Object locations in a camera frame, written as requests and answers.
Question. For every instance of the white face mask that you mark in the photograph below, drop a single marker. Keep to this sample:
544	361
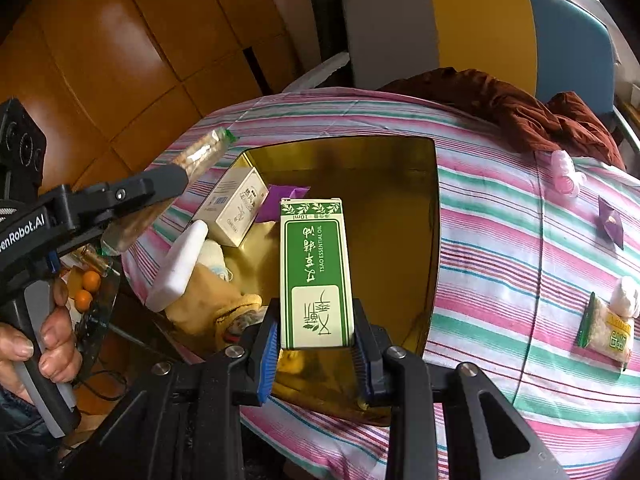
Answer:
215	260

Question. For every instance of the orange fruit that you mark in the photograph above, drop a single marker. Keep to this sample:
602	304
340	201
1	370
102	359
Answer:
91	280
83	300

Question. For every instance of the small purple packet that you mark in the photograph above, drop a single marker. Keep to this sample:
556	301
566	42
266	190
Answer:
611	220

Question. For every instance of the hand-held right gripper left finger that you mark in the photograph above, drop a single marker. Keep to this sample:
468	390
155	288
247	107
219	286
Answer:
267	360

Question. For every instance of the green and white box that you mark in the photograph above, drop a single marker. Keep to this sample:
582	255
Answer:
315	260

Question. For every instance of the white crumpled tissue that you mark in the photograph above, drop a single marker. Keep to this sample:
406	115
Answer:
627	295

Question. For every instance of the wooden wardrobe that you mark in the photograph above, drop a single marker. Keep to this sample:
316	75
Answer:
125	50

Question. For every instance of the white carton box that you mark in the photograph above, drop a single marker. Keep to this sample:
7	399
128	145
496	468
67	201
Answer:
230	210

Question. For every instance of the brown blanket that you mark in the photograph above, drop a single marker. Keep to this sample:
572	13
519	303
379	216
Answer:
525	110

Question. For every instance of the white bottle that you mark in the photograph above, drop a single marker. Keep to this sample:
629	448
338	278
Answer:
175	270

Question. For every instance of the person's left forearm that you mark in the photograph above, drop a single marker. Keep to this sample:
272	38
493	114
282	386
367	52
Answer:
20	425

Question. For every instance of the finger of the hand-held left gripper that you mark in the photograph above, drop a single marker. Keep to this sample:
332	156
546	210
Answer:
150	185

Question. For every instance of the clear tube packet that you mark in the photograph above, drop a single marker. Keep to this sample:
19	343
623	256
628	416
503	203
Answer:
200	152

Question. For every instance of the white bed rail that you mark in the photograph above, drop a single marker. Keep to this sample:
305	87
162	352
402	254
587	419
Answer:
320	70

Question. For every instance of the black bed post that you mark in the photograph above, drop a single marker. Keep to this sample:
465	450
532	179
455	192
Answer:
325	20

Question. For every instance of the grey yellow blue headboard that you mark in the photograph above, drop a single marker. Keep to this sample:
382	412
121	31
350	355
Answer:
475	25

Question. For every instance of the gold tin box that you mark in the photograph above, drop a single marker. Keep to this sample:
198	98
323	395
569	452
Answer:
390	240

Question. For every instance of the yellow cloth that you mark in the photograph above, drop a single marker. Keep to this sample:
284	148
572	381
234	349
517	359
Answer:
210	300

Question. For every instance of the person's left hand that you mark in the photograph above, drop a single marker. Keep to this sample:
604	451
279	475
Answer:
55	330

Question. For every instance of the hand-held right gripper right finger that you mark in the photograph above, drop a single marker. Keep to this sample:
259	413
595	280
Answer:
361	375

